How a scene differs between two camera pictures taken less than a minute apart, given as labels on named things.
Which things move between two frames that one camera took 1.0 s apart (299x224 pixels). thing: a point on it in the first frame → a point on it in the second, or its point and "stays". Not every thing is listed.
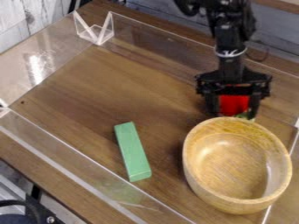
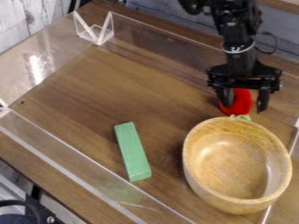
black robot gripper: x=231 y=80 → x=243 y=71
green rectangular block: x=132 y=152 stays
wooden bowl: x=238 y=166 stays
